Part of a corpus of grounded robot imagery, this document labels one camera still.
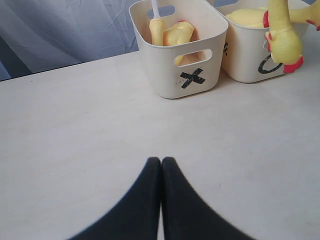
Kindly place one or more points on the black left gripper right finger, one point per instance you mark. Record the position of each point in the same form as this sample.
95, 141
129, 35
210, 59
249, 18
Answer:
185, 215

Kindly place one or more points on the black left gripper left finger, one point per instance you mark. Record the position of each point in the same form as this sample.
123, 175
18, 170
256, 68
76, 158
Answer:
136, 215

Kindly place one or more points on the headless yellow chicken body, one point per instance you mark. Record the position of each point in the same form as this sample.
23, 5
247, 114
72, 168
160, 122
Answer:
181, 33

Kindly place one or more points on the whole yellow rubber chicken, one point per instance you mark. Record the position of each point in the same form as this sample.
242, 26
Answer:
284, 44

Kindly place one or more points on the yellow rubber chicken front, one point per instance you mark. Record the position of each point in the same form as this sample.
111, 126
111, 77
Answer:
250, 17

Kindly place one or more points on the yellow chicken head neck piece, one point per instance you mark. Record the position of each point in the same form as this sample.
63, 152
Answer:
156, 25

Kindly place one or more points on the cream bin left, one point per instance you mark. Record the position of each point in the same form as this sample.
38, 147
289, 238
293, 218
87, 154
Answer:
172, 81

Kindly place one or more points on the cream bin with circle mark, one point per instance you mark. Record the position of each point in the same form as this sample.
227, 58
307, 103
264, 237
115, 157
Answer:
246, 58

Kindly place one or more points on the white backdrop curtain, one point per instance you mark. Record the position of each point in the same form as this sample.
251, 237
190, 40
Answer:
41, 35

